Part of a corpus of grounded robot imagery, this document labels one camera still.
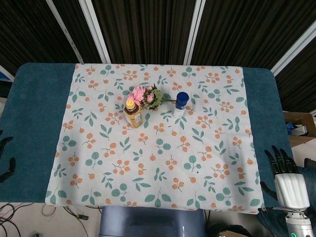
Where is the floor cable bundle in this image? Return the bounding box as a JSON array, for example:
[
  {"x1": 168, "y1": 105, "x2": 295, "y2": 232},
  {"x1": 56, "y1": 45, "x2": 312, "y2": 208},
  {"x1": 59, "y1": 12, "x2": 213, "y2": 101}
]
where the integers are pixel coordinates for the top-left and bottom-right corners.
[{"x1": 0, "y1": 202, "x2": 102, "y2": 237}]

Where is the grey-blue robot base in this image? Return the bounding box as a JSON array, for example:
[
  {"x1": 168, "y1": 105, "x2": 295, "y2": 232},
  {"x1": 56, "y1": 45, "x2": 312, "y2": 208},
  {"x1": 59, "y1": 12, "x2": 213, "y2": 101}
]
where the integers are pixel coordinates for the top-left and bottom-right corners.
[{"x1": 98, "y1": 205, "x2": 207, "y2": 237}]

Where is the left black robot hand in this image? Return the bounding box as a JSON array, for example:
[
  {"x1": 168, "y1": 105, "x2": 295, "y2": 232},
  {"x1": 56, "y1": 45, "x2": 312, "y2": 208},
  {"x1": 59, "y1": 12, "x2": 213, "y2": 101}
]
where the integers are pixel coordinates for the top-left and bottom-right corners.
[{"x1": 0, "y1": 130, "x2": 17, "y2": 184}]

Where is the wide white frame bar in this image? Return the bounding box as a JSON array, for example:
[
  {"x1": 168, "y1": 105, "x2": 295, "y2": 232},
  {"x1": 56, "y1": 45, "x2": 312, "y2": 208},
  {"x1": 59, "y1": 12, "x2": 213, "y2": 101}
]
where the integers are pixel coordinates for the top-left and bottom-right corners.
[
  {"x1": 183, "y1": 0, "x2": 207, "y2": 65},
  {"x1": 79, "y1": 0, "x2": 111, "y2": 64},
  {"x1": 270, "y1": 24, "x2": 316, "y2": 76}
]

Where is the yellow tea bottle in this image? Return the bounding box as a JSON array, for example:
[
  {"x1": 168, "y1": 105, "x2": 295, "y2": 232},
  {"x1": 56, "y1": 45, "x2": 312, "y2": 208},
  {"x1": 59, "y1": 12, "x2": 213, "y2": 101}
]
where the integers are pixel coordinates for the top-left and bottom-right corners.
[{"x1": 123, "y1": 99, "x2": 144, "y2": 129}]

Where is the floral print tablecloth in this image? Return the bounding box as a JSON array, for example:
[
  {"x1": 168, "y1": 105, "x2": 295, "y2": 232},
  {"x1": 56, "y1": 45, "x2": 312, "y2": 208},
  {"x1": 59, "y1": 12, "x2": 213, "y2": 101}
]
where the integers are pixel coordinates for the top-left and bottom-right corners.
[{"x1": 45, "y1": 63, "x2": 265, "y2": 213}]

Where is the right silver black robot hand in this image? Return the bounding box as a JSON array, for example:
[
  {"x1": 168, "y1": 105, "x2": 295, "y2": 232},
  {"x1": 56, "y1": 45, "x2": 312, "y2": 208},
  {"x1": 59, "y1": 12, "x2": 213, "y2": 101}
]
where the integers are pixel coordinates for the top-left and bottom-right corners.
[{"x1": 260, "y1": 145, "x2": 311, "y2": 212}]

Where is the pink flower bouquet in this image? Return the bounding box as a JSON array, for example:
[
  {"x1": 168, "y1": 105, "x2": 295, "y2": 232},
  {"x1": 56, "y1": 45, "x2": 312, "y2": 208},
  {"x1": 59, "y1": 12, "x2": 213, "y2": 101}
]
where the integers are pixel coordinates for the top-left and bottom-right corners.
[{"x1": 128, "y1": 83, "x2": 177, "y2": 112}]

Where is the cardboard box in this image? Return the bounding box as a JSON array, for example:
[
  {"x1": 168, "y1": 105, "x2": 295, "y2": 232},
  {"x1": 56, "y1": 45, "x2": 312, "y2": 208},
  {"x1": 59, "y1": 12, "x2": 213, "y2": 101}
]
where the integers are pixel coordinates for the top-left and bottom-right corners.
[{"x1": 282, "y1": 111, "x2": 316, "y2": 155}]

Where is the black round floor object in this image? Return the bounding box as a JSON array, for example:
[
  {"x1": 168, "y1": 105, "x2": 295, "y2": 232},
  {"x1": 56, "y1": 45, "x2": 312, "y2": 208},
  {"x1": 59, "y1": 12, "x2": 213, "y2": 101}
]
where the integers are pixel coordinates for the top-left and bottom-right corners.
[{"x1": 216, "y1": 224, "x2": 250, "y2": 237}]

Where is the teal table cover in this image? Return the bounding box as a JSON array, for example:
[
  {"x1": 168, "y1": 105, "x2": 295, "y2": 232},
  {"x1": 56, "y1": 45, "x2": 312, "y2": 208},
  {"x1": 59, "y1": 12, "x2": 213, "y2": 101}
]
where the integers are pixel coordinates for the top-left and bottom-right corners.
[{"x1": 0, "y1": 62, "x2": 302, "y2": 223}]

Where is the thin white frame bar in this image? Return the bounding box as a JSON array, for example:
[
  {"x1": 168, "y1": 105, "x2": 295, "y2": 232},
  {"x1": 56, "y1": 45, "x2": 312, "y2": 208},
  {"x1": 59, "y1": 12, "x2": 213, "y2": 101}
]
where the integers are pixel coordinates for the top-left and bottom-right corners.
[{"x1": 45, "y1": 0, "x2": 85, "y2": 64}]

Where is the blue and white bottle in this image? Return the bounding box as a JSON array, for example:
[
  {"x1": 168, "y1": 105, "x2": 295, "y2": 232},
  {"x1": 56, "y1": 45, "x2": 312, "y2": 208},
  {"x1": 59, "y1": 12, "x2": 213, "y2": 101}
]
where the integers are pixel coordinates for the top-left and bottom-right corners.
[{"x1": 173, "y1": 91, "x2": 190, "y2": 118}]

